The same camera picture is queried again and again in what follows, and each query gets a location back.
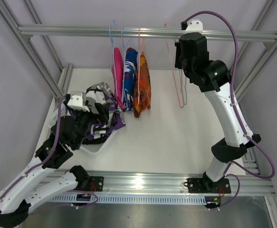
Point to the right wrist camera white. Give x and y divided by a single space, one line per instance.
192 25

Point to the aluminium hanging rail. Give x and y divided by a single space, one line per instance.
91 31

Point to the pink trousers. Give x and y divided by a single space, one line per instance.
117 73

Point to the white plastic basket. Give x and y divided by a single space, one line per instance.
91 149

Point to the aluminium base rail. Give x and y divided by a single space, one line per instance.
170 184

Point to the aluminium frame post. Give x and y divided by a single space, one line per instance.
255 56
11 21

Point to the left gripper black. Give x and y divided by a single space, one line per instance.
102 117

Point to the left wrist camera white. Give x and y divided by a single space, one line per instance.
77 101

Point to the purple grey patterned trousers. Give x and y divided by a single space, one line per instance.
100 93

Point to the pink hanger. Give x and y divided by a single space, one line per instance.
178 89
140 46

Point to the right aluminium frame post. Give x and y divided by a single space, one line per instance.
255 56

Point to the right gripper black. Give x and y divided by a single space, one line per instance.
178 63

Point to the blue hanger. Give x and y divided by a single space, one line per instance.
125 47
183 81

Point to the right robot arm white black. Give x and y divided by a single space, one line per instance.
214 80

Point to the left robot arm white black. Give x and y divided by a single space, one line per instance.
23 196

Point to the blue white patterned trousers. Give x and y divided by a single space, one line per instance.
130 71

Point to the slotted cable duct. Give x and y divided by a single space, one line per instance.
130 199

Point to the orange patterned trousers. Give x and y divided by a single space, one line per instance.
142 89

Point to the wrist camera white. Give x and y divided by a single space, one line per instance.
192 25
77 101

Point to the left aluminium frame post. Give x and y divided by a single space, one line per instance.
11 21

